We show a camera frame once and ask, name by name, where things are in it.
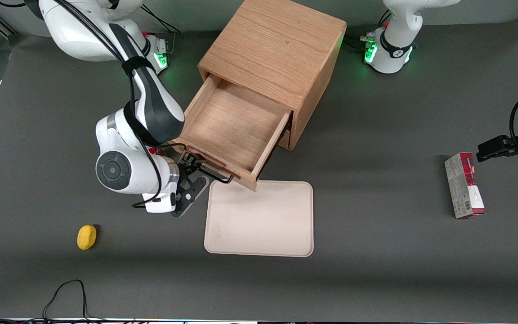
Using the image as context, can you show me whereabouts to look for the black base cables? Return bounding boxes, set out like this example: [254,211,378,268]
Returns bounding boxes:
[142,4,182,36]
[344,9,392,50]

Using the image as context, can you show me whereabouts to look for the red and grey carton box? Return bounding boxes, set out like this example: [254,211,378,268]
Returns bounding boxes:
[444,152,487,220]

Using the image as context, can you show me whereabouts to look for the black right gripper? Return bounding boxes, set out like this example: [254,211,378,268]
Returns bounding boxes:
[176,151,206,183]

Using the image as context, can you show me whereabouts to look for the wooden drawer cabinet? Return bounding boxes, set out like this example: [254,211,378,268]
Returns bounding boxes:
[197,0,348,152]

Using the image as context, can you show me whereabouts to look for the black right base cables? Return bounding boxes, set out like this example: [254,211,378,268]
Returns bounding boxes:
[142,4,182,36]

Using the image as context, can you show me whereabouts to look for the beige plastic tray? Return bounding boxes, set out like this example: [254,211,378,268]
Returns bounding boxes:
[204,180,314,258]

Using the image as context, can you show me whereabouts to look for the long black drawer handle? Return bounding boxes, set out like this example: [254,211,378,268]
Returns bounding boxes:
[201,163,234,184]

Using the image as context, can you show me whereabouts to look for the wooden drawer with long handle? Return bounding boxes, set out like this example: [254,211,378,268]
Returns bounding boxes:
[168,73,293,192]

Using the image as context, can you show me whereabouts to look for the yellow lemon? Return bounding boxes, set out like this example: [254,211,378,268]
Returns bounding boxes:
[77,225,98,251]

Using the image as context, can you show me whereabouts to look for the black left base cables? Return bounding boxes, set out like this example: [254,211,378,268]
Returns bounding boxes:
[344,9,392,50]

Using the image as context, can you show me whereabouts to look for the black looped table cable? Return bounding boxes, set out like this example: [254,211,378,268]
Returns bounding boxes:
[42,279,89,321]

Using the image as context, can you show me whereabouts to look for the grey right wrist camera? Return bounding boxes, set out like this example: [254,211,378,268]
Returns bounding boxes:
[171,175,210,218]

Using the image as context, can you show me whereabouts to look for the wooden drawer with short handle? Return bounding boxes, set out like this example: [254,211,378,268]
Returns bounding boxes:
[278,126,294,151]

